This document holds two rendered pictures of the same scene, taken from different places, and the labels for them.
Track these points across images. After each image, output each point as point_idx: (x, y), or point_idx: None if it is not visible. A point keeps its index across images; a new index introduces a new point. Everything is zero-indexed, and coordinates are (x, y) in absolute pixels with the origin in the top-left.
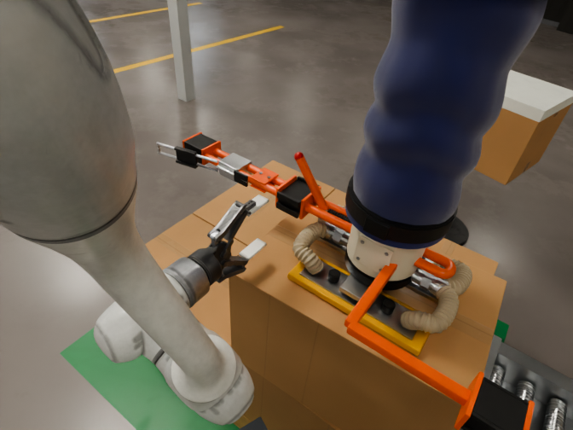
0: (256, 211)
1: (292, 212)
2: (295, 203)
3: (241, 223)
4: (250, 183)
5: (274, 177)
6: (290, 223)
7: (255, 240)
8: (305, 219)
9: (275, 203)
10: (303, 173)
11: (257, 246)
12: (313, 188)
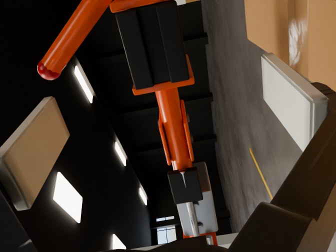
0: (22, 131)
1: (161, 23)
2: (125, 24)
3: (0, 192)
4: (186, 162)
5: (159, 111)
6: (278, 37)
7: (267, 103)
8: (266, 8)
9: (183, 84)
10: (67, 40)
11: (275, 84)
12: (87, 1)
